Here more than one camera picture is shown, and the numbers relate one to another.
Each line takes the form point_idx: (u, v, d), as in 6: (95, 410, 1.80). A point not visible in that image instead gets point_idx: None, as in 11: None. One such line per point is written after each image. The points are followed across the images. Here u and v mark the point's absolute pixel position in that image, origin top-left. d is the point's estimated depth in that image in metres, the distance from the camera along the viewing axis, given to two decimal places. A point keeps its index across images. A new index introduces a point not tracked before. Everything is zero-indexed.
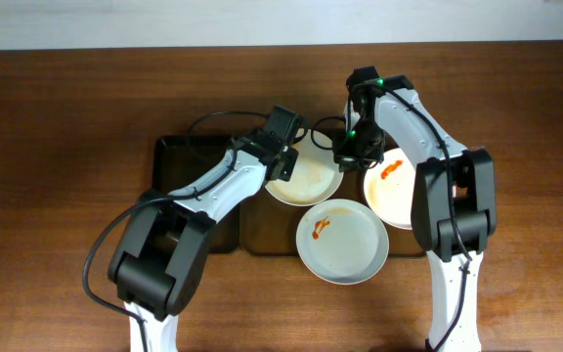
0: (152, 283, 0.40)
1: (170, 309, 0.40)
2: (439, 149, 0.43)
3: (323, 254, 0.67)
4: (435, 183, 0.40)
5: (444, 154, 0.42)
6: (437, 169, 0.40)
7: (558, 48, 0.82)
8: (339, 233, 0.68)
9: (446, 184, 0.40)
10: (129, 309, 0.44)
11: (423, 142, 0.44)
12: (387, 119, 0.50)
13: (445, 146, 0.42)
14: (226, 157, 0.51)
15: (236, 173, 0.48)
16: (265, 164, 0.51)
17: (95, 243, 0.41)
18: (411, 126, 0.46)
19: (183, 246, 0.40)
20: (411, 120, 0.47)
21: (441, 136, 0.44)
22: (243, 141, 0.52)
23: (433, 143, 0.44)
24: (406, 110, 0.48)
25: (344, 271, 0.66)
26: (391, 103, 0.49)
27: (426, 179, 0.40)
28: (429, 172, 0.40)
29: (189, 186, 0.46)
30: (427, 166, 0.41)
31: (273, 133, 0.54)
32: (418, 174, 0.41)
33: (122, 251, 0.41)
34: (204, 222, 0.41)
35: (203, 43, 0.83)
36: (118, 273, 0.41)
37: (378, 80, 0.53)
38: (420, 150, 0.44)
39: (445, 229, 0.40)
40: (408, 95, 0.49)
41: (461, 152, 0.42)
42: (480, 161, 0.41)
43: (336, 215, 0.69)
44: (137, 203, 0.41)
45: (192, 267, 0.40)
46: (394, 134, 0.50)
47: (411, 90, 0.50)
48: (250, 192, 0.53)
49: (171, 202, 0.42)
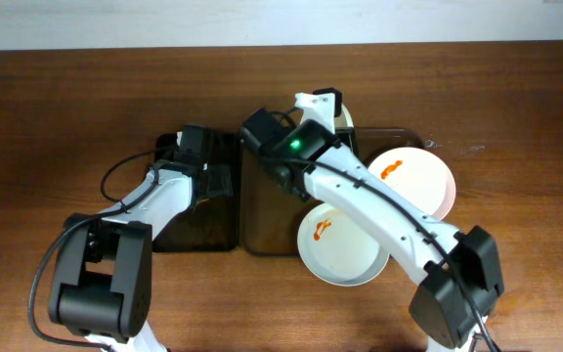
0: (98, 308, 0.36)
1: (127, 329, 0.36)
2: (424, 241, 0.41)
3: (324, 254, 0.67)
4: (448, 295, 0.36)
5: (436, 251, 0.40)
6: (444, 280, 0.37)
7: (558, 48, 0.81)
8: (339, 235, 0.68)
9: (456, 288, 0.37)
10: (92, 338, 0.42)
11: (404, 236, 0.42)
12: (335, 198, 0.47)
13: (434, 240, 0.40)
14: (148, 177, 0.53)
15: (161, 187, 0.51)
16: (189, 176, 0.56)
17: (33, 288, 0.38)
18: (374, 213, 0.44)
19: (121, 260, 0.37)
20: (368, 201, 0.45)
21: (417, 221, 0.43)
22: (162, 162, 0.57)
23: (415, 236, 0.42)
24: (356, 187, 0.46)
25: (344, 272, 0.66)
26: (329, 181, 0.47)
27: (440, 296, 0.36)
28: (439, 288, 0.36)
29: (116, 203, 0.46)
30: (431, 280, 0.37)
31: (189, 150, 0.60)
32: (425, 293, 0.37)
33: (57, 289, 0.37)
34: (131, 232, 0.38)
35: (203, 43, 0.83)
36: (61, 313, 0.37)
37: (295, 144, 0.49)
38: (408, 249, 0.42)
39: (464, 327, 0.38)
40: (339, 165, 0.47)
41: (454, 238, 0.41)
42: (478, 245, 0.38)
43: (337, 216, 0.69)
44: (62, 233, 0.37)
45: (137, 279, 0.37)
46: (351, 214, 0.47)
47: (339, 154, 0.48)
48: (184, 201, 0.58)
49: (99, 221, 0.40)
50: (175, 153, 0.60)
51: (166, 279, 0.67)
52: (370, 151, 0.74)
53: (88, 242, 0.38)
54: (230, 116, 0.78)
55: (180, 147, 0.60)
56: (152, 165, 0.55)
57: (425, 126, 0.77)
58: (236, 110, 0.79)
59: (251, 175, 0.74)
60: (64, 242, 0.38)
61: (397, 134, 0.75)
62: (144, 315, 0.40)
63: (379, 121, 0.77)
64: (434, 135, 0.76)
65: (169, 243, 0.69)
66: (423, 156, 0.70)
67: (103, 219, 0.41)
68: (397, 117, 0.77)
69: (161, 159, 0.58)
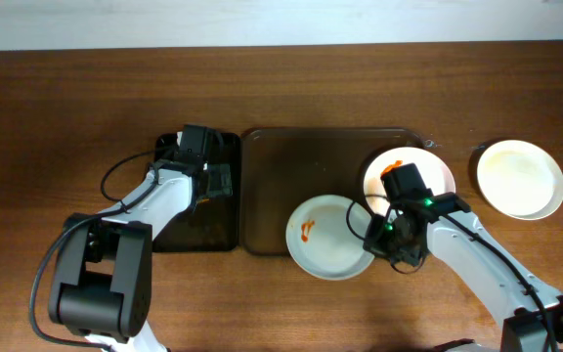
0: (98, 307, 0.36)
1: (126, 330, 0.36)
2: (526, 294, 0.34)
3: (318, 254, 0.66)
4: (537, 344, 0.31)
5: (444, 219, 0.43)
6: (538, 329, 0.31)
7: (559, 48, 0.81)
8: (324, 230, 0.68)
9: (545, 341, 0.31)
10: (92, 337, 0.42)
11: (501, 285, 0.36)
12: (446, 248, 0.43)
13: (534, 290, 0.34)
14: (149, 176, 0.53)
15: (161, 187, 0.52)
16: (189, 177, 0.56)
17: (33, 288, 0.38)
18: (480, 261, 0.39)
19: (122, 260, 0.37)
20: (478, 252, 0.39)
21: (524, 275, 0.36)
22: (163, 162, 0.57)
23: (514, 288, 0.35)
24: (470, 240, 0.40)
25: (342, 264, 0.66)
26: (449, 229, 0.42)
27: (524, 342, 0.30)
28: (526, 333, 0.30)
29: (117, 203, 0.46)
30: (519, 323, 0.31)
31: (189, 150, 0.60)
32: (509, 333, 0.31)
33: (58, 289, 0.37)
34: (132, 232, 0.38)
35: (202, 43, 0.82)
36: (61, 313, 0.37)
37: (427, 200, 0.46)
38: (505, 300, 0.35)
39: None
40: (466, 220, 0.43)
41: (555, 298, 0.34)
42: (535, 330, 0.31)
43: (318, 214, 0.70)
44: (62, 233, 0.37)
45: (137, 279, 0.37)
46: (455, 264, 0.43)
47: (468, 213, 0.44)
48: (184, 201, 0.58)
49: (100, 221, 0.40)
50: (175, 153, 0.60)
51: (166, 279, 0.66)
52: (369, 151, 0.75)
53: (88, 242, 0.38)
54: (231, 116, 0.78)
55: (180, 147, 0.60)
56: (153, 165, 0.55)
57: (425, 125, 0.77)
58: (236, 110, 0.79)
59: (252, 176, 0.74)
60: (64, 242, 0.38)
61: (397, 134, 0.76)
62: (144, 315, 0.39)
63: (378, 121, 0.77)
64: (434, 135, 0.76)
65: (169, 242, 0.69)
66: (423, 155, 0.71)
67: (103, 219, 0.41)
68: (397, 117, 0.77)
69: (162, 159, 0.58)
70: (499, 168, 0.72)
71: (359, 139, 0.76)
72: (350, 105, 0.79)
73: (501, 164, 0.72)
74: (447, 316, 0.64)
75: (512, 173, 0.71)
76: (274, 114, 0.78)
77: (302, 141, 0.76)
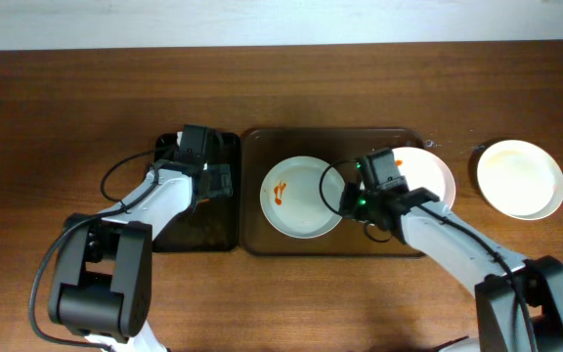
0: (98, 307, 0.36)
1: (126, 330, 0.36)
2: (494, 261, 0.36)
3: (291, 215, 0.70)
4: (507, 305, 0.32)
5: (414, 210, 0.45)
6: (506, 290, 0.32)
7: (561, 47, 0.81)
8: (295, 192, 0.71)
9: (515, 301, 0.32)
10: (92, 338, 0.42)
11: (472, 258, 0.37)
12: (419, 236, 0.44)
13: (501, 257, 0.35)
14: (148, 176, 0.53)
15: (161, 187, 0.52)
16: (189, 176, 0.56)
17: (33, 288, 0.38)
18: (451, 240, 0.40)
19: (121, 258, 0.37)
20: (449, 232, 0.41)
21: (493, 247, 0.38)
22: (163, 162, 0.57)
23: (485, 259, 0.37)
24: (439, 222, 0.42)
25: (314, 223, 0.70)
26: (419, 217, 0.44)
27: (494, 303, 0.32)
28: (497, 296, 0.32)
29: (117, 203, 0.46)
30: (489, 287, 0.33)
31: (189, 150, 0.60)
32: (481, 297, 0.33)
33: (57, 289, 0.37)
34: (131, 232, 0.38)
35: (202, 43, 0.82)
36: (61, 312, 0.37)
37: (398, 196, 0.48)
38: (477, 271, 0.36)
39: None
40: (436, 207, 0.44)
41: (522, 262, 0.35)
42: (501, 290, 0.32)
43: (289, 176, 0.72)
44: (62, 233, 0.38)
45: (137, 279, 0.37)
46: (431, 250, 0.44)
47: (438, 202, 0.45)
48: (183, 201, 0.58)
49: (100, 221, 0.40)
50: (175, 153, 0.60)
51: (166, 279, 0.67)
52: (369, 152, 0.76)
53: (88, 242, 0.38)
54: (231, 116, 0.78)
55: (180, 147, 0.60)
56: (153, 165, 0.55)
57: (425, 126, 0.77)
58: (236, 110, 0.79)
59: (252, 175, 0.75)
60: (64, 242, 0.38)
61: (397, 134, 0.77)
62: (144, 316, 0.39)
63: (378, 121, 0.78)
64: (434, 135, 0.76)
65: (169, 242, 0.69)
66: (424, 156, 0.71)
67: (103, 219, 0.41)
68: (397, 117, 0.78)
69: (162, 160, 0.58)
70: (499, 168, 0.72)
71: (358, 139, 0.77)
72: (350, 105, 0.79)
73: (501, 164, 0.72)
74: (447, 316, 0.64)
75: (512, 173, 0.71)
76: (274, 114, 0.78)
77: (302, 141, 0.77)
